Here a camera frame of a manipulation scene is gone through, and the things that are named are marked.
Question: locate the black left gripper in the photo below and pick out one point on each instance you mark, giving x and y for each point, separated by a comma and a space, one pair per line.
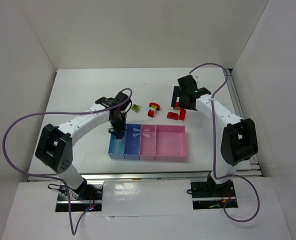
117, 129

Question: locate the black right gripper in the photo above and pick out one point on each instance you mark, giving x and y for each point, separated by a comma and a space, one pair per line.
176, 97

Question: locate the purple lego brick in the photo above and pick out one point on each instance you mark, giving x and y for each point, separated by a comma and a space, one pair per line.
119, 135

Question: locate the red rounded lego brick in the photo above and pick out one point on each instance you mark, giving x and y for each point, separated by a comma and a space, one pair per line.
177, 106

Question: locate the red rectangular lego brick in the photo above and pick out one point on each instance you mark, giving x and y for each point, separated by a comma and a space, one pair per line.
182, 114

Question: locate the red curved lego brick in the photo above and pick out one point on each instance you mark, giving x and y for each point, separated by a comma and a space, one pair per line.
172, 116

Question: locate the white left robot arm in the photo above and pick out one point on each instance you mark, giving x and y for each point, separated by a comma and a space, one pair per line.
55, 145

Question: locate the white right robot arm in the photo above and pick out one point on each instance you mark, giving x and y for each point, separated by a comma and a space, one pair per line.
221, 173

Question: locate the light blue container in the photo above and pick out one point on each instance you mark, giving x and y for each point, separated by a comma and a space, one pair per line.
116, 148

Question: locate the dark blue container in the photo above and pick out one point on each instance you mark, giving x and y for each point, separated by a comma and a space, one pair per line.
132, 141

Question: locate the lime green lego brick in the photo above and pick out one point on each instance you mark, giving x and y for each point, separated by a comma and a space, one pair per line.
135, 107

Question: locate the red green white lego stack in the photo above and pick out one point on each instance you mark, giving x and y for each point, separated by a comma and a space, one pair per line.
153, 108

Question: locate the narrow pink container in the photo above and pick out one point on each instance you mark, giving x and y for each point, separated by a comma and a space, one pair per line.
148, 142

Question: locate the wide pink container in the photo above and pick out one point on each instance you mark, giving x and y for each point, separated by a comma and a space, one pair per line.
171, 143

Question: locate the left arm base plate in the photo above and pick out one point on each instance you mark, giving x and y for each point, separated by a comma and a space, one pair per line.
91, 198

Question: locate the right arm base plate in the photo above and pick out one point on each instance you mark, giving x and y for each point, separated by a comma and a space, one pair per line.
205, 199

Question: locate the aluminium right rail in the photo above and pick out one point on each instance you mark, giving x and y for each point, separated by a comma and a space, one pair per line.
243, 117

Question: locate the aluminium rail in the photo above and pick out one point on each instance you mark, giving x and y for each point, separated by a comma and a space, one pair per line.
243, 117
154, 175

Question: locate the aluminium front rail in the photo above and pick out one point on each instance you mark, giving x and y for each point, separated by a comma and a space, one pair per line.
154, 175

